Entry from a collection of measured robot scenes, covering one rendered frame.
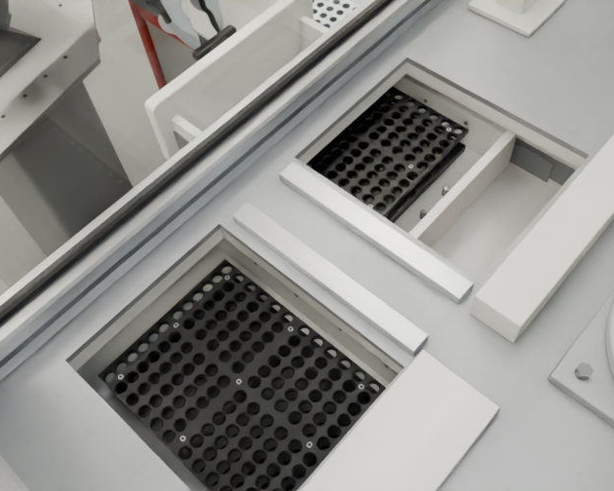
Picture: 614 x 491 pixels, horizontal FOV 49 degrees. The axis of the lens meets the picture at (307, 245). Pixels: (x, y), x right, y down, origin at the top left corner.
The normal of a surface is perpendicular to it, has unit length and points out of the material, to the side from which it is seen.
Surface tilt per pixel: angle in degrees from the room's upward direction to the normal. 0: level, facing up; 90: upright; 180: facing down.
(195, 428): 0
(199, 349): 0
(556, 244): 0
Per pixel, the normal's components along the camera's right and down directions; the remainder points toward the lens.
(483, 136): -0.67, 0.65
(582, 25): -0.07, -0.54
